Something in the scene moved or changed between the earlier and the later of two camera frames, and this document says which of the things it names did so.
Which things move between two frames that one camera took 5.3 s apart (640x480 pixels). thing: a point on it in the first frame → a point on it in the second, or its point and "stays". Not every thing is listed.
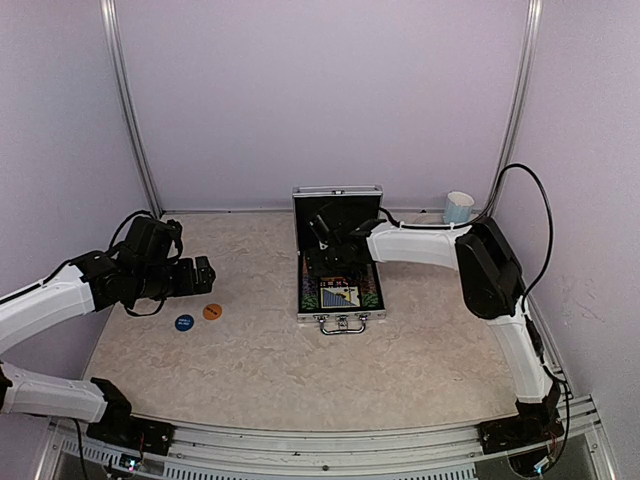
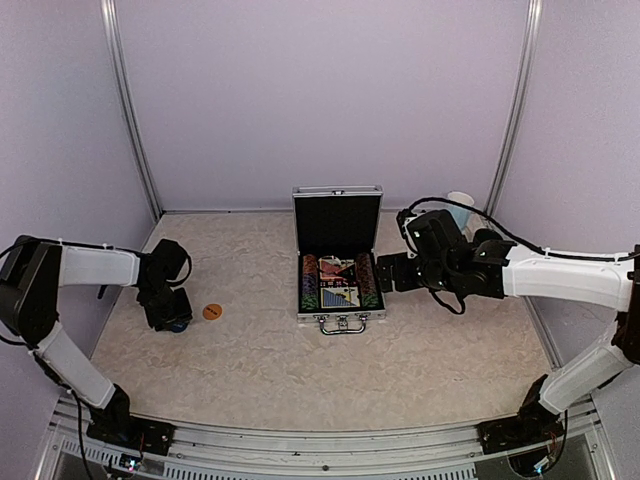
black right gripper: (318, 269) → (384, 273)
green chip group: (370, 299) stays
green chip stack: (309, 301) stays
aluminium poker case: (339, 278) stays
